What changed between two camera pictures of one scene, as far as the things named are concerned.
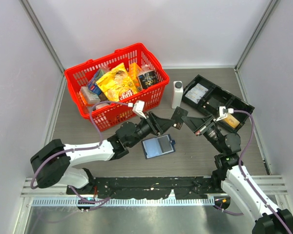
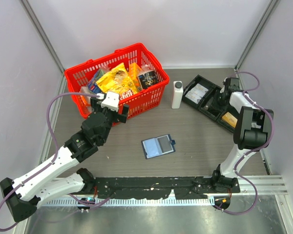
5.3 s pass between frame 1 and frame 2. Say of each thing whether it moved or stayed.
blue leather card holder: stayed
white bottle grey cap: stayed
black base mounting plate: stayed
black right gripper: moved
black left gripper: moved
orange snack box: stayed
